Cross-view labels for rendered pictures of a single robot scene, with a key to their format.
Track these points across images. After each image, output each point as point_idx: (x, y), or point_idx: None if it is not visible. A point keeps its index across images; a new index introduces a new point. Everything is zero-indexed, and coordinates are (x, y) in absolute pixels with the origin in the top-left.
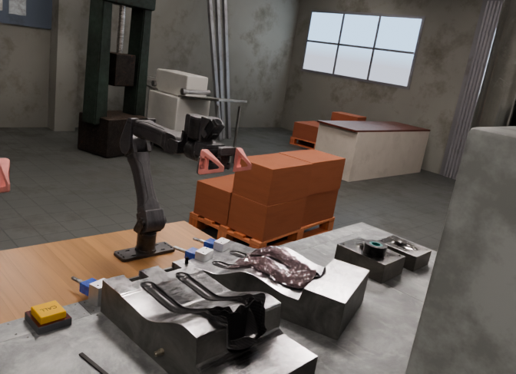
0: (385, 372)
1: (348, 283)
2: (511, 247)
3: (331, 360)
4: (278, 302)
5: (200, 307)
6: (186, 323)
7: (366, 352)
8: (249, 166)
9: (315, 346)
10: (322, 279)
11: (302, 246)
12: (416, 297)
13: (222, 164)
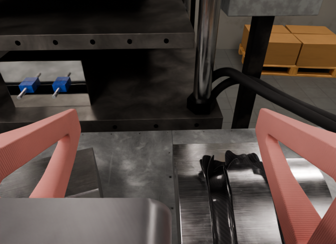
0: (112, 140)
1: (32, 169)
2: None
3: (136, 166)
4: (179, 163)
5: (271, 227)
6: (317, 176)
7: (97, 158)
8: (74, 128)
9: (129, 185)
10: None
11: None
12: None
13: (270, 110)
